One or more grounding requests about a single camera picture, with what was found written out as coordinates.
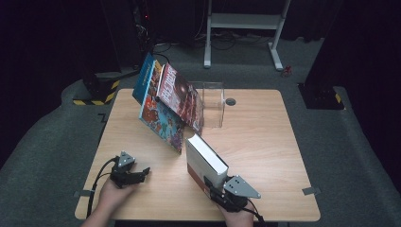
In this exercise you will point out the white metal desk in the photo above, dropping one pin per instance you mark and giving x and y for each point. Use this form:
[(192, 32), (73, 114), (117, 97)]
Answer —
[(246, 20)]

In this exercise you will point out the person's right hand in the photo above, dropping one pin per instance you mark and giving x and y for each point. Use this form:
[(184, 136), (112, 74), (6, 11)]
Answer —
[(238, 219)]

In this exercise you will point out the round table grommet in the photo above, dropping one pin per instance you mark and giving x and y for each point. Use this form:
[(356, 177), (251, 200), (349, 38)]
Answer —
[(230, 101)]

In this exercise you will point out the grey tape piece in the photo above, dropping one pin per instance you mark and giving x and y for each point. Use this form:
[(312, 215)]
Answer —
[(82, 193), (310, 190)]

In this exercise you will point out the white and red book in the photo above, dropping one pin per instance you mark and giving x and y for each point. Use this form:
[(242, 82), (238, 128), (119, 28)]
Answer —
[(201, 164)]

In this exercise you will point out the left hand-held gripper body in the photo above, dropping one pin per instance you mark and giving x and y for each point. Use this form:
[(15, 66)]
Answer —
[(121, 176)]

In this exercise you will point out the clear acrylic book rack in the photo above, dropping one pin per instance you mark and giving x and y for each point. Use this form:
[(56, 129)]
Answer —
[(214, 104)]

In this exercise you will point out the black stand with striped base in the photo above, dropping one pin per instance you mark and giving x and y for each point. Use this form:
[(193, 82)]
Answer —
[(320, 97), (101, 88)]

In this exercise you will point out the person's left hand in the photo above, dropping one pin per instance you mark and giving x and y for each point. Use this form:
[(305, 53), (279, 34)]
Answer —
[(113, 200)]

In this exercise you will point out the dark blue picture book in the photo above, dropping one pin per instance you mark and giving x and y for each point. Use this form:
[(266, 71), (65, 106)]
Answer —
[(143, 80)]

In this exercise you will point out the light blue picture book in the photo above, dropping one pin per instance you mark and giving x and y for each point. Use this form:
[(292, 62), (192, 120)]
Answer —
[(160, 123)]

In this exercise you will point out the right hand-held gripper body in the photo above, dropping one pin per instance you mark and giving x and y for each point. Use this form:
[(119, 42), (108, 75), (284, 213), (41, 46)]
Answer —
[(235, 203)]

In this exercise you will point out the dark equipment rack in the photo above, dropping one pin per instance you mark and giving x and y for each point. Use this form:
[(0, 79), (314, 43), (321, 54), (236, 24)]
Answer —
[(143, 28)]

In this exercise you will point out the small red floor object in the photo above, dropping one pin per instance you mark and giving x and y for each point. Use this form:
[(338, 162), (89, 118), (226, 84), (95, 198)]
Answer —
[(286, 71)]

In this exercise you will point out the thin glossy magazine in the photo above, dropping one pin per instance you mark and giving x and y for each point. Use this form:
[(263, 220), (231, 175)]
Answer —
[(181, 96)]

